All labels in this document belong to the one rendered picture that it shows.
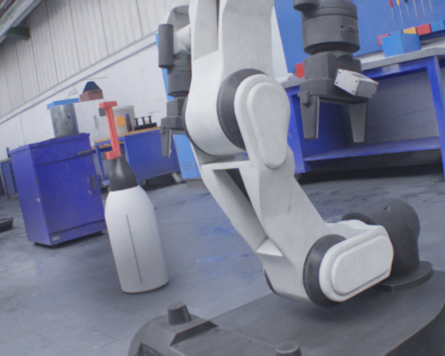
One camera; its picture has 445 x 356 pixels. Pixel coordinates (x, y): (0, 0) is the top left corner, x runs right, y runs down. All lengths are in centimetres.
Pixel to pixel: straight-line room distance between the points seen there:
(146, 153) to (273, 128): 543
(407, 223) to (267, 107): 48
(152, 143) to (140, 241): 433
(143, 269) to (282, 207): 121
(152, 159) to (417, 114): 336
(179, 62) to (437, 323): 75
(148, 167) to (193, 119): 535
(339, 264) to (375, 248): 11
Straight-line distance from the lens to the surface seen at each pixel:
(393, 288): 114
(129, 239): 202
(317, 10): 76
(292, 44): 494
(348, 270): 97
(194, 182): 561
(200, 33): 96
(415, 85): 427
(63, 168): 357
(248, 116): 82
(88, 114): 721
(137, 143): 618
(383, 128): 446
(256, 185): 84
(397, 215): 115
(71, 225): 359
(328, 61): 74
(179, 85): 109
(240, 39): 89
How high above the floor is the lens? 59
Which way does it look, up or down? 5 degrees down
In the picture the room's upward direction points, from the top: 11 degrees counter-clockwise
